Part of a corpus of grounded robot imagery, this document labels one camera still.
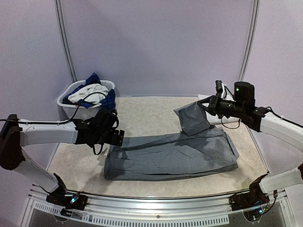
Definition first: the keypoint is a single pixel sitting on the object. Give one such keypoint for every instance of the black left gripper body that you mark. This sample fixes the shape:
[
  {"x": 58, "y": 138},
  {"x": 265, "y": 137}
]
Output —
[{"x": 103, "y": 138}]

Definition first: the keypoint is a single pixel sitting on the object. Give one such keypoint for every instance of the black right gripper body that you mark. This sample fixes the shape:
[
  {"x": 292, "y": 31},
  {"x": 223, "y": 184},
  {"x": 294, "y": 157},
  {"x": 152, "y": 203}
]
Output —
[{"x": 213, "y": 103}]

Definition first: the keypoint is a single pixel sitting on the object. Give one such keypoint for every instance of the grey garment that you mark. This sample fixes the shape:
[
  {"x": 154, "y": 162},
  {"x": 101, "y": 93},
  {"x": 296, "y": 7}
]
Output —
[{"x": 199, "y": 149}]

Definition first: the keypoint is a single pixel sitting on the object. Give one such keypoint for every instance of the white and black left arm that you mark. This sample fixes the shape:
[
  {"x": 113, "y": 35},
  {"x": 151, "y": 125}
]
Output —
[{"x": 19, "y": 133}]

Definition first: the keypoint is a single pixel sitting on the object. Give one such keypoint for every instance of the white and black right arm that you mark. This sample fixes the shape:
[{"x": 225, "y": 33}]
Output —
[{"x": 264, "y": 121}]

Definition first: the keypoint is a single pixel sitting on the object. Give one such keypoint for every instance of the white plastic laundry basket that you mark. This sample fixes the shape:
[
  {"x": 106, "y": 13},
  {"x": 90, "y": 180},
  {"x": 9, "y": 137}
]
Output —
[{"x": 82, "y": 112}]

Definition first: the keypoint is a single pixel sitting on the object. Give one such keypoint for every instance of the blue plaid garment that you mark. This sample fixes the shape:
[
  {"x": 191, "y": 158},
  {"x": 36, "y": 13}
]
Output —
[{"x": 108, "y": 102}]

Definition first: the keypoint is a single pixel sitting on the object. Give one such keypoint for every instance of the white garment in basket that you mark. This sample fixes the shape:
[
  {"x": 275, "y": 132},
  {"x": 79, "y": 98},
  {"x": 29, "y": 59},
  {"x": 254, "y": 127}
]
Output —
[{"x": 93, "y": 94}]

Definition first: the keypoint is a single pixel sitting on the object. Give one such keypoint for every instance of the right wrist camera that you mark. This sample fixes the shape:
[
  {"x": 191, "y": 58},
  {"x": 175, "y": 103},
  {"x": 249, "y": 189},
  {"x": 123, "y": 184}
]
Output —
[{"x": 221, "y": 89}]

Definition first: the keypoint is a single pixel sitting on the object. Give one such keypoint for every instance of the aluminium front rail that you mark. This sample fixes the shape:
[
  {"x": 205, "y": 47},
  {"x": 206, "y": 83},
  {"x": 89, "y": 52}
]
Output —
[{"x": 108, "y": 211}]

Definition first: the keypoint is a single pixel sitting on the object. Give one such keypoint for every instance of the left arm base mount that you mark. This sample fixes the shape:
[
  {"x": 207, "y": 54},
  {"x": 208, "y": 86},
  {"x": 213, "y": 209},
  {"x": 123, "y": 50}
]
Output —
[{"x": 68, "y": 201}]

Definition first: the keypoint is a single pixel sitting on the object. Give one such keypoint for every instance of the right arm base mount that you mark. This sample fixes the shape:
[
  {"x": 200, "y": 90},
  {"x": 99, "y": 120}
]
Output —
[{"x": 253, "y": 204}]

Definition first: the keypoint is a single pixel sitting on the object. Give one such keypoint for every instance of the right aluminium corner post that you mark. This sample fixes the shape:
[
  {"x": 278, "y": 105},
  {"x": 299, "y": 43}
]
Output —
[{"x": 250, "y": 38}]

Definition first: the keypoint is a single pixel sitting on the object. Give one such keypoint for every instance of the aluminium corner post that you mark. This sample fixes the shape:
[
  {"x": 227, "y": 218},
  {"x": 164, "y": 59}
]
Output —
[
  {"x": 250, "y": 38},
  {"x": 64, "y": 40}
]

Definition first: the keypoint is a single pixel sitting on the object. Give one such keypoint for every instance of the left aluminium corner post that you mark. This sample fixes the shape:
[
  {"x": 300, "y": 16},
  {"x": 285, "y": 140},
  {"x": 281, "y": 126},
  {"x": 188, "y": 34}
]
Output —
[{"x": 64, "y": 40}]

